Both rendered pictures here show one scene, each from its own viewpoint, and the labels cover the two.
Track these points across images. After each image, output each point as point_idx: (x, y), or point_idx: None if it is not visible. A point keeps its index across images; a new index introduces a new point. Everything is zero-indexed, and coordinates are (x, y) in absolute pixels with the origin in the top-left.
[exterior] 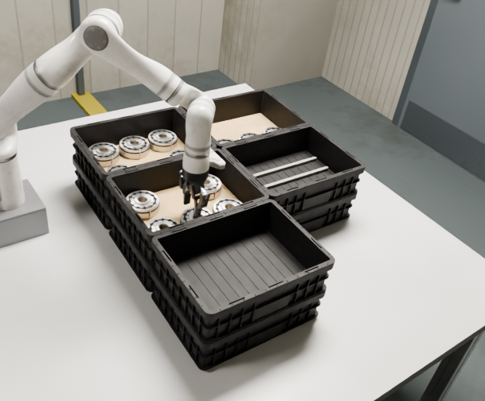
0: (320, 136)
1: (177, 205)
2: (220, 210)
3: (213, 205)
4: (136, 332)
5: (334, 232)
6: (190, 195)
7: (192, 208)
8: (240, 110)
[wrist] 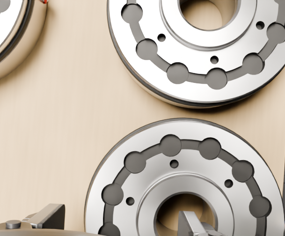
0: None
1: None
2: (198, 66)
3: (141, 73)
4: None
5: None
6: (47, 222)
7: (95, 198)
8: None
